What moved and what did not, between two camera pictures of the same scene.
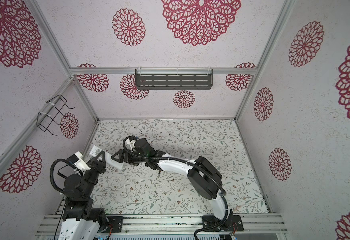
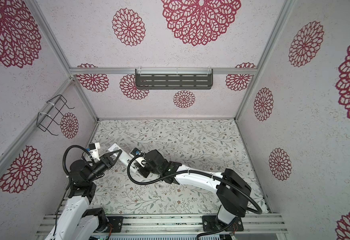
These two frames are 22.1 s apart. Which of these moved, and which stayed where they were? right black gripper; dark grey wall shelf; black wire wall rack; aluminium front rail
Moved: right black gripper
Stayed: black wire wall rack; aluminium front rail; dark grey wall shelf
